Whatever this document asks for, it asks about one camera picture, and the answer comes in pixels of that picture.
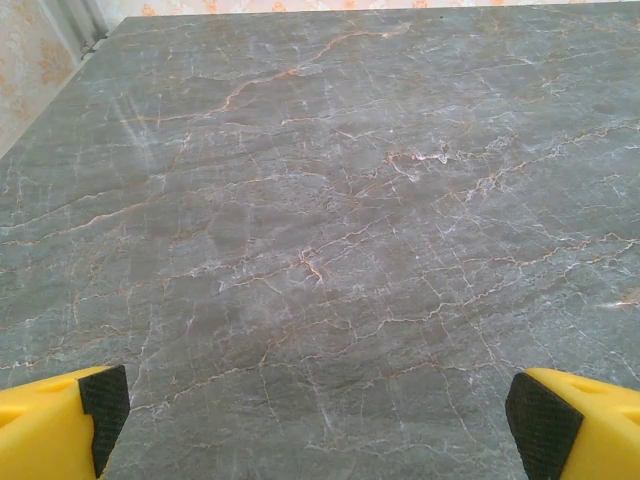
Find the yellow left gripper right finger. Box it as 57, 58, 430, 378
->
504, 367, 640, 480

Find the aluminium frame post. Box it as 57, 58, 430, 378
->
38, 0, 111, 57

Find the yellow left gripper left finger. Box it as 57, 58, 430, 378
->
0, 364, 132, 480

